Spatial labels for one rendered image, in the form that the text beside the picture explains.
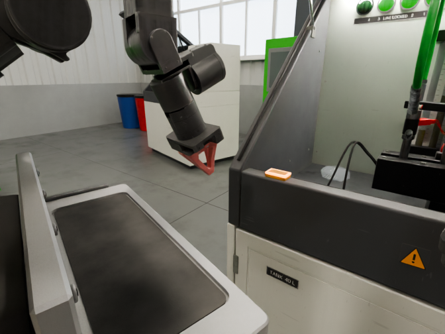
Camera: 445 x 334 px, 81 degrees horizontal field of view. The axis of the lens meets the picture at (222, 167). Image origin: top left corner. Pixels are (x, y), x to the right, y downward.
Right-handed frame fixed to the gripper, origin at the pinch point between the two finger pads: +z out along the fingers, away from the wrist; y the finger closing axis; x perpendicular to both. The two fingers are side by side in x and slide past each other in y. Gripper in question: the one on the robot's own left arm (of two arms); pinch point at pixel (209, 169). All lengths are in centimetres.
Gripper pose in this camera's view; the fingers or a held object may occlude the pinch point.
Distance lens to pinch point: 52.7
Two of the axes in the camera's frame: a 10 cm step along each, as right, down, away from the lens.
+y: -6.2, -2.5, 7.5
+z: 3.3, 7.7, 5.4
